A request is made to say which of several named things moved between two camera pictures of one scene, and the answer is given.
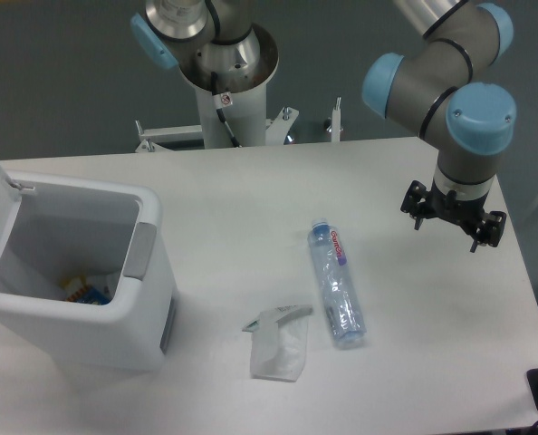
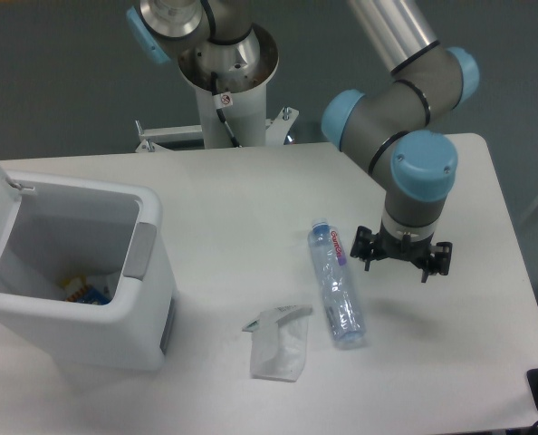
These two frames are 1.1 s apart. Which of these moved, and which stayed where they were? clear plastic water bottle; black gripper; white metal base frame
Moved: black gripper
Stayed: white metal base frame; clear plastic water bottle
